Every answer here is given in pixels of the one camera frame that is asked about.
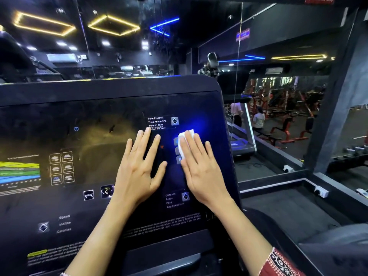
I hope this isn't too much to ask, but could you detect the black pillar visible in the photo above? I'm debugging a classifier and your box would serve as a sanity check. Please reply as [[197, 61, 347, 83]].
[[303, 7, 368, 174]]

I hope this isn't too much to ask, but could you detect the person's left forearm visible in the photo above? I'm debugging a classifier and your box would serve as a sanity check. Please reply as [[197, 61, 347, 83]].
[[64, 195, 136, 276]]

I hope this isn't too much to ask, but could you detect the red patterned sleeve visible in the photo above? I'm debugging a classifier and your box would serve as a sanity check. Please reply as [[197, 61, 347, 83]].
[[258, 247, 306, 276]]

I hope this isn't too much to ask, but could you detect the red weight bench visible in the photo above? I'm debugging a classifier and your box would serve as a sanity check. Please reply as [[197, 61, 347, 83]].
[[270, 115, 296, 145]]

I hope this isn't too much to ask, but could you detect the person's right hand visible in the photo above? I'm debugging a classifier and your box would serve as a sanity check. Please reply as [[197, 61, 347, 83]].
[[178, 131, 234, 209]]

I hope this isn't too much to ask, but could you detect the white wiping cloth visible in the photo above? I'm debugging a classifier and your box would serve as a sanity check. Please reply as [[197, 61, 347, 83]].
[[177, 129, 196, 161]]

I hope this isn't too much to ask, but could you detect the black exercise machine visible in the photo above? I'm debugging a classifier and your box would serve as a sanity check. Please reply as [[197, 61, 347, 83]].
[[0, 30, 65, 83]]

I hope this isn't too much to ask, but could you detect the blue ceiling light strip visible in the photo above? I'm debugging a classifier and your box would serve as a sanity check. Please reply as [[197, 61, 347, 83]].
[[149, 17, 180, 38]]

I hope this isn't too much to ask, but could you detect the person's left hand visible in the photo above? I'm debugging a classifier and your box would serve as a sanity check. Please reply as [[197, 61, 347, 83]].
[[113, 127, 168, 211]]

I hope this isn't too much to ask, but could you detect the black treadmill console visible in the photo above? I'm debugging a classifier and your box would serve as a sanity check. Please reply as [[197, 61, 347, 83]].
[[0, 75, 242, 276]]

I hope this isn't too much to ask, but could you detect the black treadmill handrail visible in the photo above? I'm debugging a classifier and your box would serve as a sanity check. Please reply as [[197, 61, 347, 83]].
[[241, 208, 368, 276]]

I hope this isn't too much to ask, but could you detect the yellow diamond ceiling light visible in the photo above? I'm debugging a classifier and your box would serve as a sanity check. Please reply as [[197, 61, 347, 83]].
[[12, 10, 77, 37], [87, 14, 141, 36]]

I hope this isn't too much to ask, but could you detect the person's right forearm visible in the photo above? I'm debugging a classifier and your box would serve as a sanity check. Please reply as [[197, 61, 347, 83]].
[[212, 198, 274, 276]]

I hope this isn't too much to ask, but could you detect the row of dumbbells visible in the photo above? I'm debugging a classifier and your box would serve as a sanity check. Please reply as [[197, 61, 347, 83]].
[[343, 144, 368, 156]]

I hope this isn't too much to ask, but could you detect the black treadmill with grey rail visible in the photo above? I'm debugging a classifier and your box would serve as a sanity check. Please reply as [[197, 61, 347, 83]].
[[216, 69, 257, 158]]

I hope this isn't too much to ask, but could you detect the blue and red wall sign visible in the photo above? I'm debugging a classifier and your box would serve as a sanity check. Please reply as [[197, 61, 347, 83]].
[[235, 28, 251, 42]]

